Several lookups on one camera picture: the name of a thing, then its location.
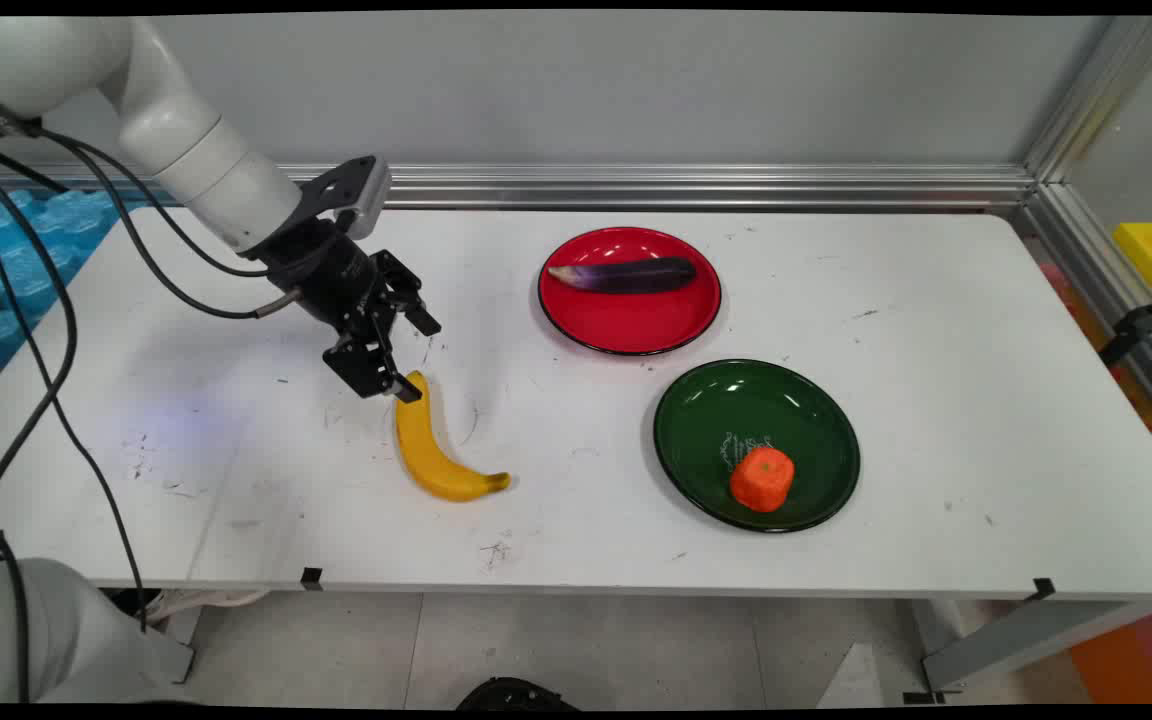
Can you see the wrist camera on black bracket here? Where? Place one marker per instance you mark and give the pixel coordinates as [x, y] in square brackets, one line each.
[356, 190]

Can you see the purple eggplant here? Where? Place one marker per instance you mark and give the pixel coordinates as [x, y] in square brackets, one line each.
[626, 274]

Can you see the black round object on floor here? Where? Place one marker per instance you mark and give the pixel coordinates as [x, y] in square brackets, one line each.
[516, 694]

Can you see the aluminium corner frame post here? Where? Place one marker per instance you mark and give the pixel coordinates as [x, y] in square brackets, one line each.
[1101, 95]

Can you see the black tape marker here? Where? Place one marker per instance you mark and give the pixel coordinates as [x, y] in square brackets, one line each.
[311, 578]
[1042, 589]

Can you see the grey table leg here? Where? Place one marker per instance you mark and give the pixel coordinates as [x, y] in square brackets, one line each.
[1016, 640]

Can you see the aluminium side frame rail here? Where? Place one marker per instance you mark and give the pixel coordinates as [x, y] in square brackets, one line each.
[1106, 290]

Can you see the red pink object behind rail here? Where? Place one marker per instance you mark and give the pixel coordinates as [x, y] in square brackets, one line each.
[1151, 420]

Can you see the orange carrot chunk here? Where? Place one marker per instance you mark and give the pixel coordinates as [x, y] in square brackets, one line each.
[762, 478]

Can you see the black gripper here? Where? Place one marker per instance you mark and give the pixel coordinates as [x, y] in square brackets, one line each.
[328, 275]

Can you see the green round plate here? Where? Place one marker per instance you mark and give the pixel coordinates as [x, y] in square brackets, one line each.
[726, 420]

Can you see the horizontal aluminium frame rail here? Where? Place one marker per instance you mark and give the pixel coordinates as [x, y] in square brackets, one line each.
[686, 186]

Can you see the red round plate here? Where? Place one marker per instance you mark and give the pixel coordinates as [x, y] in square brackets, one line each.
[631, 320]

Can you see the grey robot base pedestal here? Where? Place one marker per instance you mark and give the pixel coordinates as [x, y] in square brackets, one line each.
[56, 630]

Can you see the orange box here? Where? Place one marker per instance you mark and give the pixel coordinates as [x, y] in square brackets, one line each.
[1136, 655]

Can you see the blue foam mat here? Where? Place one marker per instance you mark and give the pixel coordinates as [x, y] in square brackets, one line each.
[31, 260]

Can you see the yellow banana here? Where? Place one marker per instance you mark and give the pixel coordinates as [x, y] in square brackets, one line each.
[421, 450]

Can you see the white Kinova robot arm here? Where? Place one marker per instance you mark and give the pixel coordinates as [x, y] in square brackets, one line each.
[186, 140]

